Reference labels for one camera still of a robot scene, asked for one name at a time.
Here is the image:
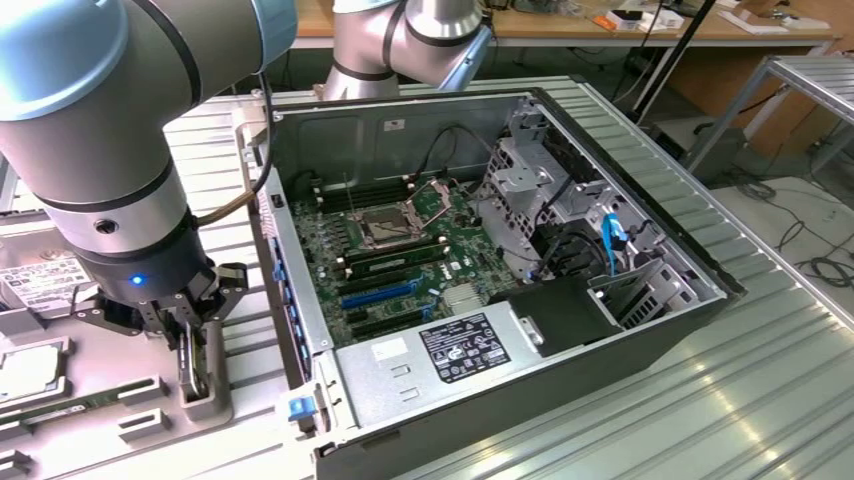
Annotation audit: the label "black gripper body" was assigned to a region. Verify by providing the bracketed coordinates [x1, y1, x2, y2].
[75, 233, 220, 307]

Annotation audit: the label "green graphics card with fan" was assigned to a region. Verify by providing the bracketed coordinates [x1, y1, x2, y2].
[174, 319, 216, 402]

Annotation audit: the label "grey parts rack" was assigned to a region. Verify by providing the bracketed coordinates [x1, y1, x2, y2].
[0, 284, 237, 480]

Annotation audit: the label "silver hard disk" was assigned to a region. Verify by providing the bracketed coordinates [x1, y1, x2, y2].
[0, 209, 102, 322]

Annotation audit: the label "silver CPU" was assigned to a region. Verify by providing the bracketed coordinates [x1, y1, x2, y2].
[0, 348, 63, 402]

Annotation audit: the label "green RAM stick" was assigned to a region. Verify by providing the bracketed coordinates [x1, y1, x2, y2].
[0, 389, 130, 430]

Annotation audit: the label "long black expansion slot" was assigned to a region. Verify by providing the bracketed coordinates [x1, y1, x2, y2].
[335, 277, 414, 300]

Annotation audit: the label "blue case latch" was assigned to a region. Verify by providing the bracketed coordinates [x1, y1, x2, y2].
[282, 396, 317, 420]

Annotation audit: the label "installed RAM stick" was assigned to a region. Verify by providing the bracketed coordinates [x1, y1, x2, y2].
[343, 240, 450, 279]

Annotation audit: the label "thin locking lever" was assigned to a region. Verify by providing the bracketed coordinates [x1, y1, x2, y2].
[341, 171, 358, 221]

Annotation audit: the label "CPU socket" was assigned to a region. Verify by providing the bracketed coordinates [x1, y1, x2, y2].
[353, 202, 419, 249]

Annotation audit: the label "grey power supply unit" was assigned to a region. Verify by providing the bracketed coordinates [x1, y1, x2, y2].
[331, 299, 557, 432]

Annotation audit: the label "black RAM slot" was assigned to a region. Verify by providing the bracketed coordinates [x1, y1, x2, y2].
[317, 179, 410, 202]
[319, 186, 413, 210]

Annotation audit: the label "silver chipset heatsink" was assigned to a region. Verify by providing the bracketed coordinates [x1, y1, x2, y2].
[442, 285, 486, 309]

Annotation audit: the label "green motherboard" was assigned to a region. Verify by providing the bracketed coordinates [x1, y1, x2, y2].
[286, 174, 530, 347]

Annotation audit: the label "metal socket cover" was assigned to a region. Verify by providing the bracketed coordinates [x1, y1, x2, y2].
[399, 177, 459, 226]

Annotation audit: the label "metal drive cage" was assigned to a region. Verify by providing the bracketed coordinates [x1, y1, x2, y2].
[478, 133, 603, 262]

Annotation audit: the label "black fan shroud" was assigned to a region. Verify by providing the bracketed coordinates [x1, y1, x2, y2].
[489, 276, 626, 359]

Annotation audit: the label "slanted metal disk bay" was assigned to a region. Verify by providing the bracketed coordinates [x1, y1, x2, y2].
[585, 258, 710, 332]

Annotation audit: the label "black open PC case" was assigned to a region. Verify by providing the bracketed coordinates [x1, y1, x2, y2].
[243, 85, 746, 480]

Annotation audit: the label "wooden desk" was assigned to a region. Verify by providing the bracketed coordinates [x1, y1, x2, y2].
[286, 0, 842, 66]

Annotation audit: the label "black box on floor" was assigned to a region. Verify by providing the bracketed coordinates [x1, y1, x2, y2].
[649, 116, 748, 187]

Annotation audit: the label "orange and white box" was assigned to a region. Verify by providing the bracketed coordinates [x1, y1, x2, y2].
[591, 12, 643, 33]

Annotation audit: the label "black stand pole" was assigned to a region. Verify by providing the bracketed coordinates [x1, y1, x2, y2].
[629, 0, 720, 122]

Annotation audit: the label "brown cabinet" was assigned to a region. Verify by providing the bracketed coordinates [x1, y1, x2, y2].
[665, 46, 837, 157]

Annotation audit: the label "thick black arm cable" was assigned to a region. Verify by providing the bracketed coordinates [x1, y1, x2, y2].
[195, 69, 279, 224]

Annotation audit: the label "beige corner bracket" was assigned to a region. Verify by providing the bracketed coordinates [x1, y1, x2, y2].
[231, 104, 286, 201]

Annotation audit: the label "black looped wire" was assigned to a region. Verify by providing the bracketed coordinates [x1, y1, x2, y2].
[411, 124, 499, 182]

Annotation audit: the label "black power wire bundle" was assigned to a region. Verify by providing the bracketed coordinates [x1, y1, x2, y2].
[531, 223, 610, 282]

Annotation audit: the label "blue flat wire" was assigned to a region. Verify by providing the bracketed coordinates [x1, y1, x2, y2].
[599, 213, 633, 279]

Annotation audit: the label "black floor cables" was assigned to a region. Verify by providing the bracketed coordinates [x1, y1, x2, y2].
[733, 179, 854, 290]

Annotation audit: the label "metal frame table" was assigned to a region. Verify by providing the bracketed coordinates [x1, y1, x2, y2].
[682, 53, 854, 177]

